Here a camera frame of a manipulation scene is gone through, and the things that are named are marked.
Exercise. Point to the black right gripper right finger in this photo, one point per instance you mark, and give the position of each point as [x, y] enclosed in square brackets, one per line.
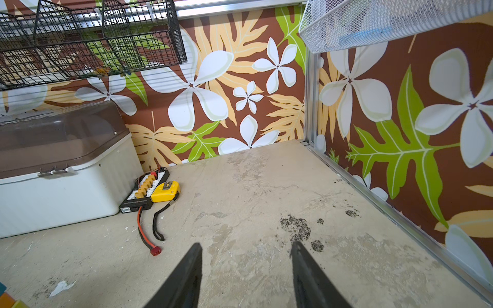
[311, 285]

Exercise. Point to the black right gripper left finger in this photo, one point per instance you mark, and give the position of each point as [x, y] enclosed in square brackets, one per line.
[182, 287]

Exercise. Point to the orange rectangular wood block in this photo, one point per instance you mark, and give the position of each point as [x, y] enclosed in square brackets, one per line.
[6, 301]

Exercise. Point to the teal cube wood block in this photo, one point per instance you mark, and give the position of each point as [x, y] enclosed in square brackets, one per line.
[2, 289]

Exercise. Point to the lime cube block front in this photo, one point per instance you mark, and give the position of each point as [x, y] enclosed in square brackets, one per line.
[19, 304]

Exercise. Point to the yellow tape measure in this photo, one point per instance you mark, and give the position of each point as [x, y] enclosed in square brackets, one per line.
[166, 192]

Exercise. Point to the white storage box brown lid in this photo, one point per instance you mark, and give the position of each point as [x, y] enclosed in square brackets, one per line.
[60, 167]

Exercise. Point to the aluminium frame post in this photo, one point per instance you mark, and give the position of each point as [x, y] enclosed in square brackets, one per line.
[311, 97]

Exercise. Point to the white wire basket right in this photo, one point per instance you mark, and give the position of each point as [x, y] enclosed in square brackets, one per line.
[340, 25]

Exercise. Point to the black wire wall basket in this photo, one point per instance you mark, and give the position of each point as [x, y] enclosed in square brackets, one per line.
[59, 43]

